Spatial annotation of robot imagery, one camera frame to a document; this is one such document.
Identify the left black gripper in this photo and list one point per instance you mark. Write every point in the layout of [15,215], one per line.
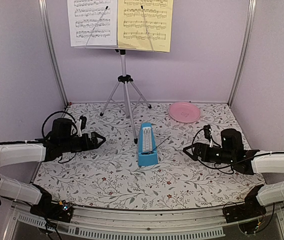
[92,144]

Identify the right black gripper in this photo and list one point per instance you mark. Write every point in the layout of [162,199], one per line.
[200,147]

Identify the blue metronome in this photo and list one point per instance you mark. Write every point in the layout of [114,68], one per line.
[147,147]

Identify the white perforated music stand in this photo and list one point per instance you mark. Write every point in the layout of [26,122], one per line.
[124,79]

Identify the white sheet music page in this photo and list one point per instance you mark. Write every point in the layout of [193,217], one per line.
[93,22]

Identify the yellow sheet music page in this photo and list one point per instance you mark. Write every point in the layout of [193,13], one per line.
[145,25]

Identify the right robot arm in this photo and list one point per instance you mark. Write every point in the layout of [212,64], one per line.
[231,154]

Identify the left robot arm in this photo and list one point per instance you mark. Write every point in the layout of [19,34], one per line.
[66,136]

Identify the floral tablecloth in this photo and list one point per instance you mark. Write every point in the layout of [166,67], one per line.
[110,177]

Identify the pink plate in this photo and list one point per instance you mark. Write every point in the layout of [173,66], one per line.
[184,112]

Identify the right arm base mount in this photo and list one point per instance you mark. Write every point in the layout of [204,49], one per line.
[247,210]

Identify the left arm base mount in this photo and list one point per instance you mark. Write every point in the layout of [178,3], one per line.
[60,211]

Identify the front aluminium rail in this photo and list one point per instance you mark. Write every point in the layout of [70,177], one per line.
[93,223]

